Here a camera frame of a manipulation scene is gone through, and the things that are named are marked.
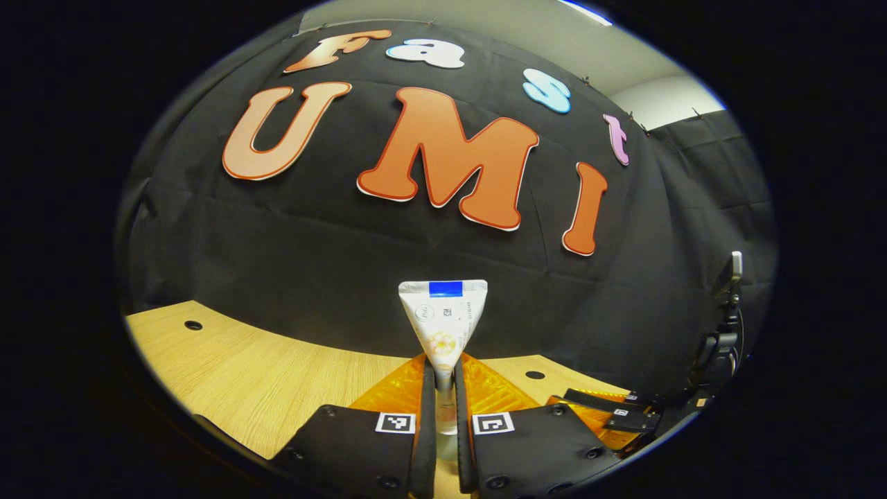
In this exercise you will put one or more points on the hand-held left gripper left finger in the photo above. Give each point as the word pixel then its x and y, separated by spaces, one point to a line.
pixel 428 416

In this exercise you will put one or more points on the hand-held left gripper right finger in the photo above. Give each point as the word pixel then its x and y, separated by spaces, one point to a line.
pixel 462 416

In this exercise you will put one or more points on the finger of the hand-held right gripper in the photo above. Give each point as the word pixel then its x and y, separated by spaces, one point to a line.
pixel 603 396
pixel 624 419

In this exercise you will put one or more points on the black backdrop cloth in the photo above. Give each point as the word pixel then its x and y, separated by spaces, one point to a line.
pixel 312 242

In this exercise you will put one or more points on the white toothpaste tube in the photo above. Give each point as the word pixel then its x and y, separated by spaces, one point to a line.
pixel 443 326

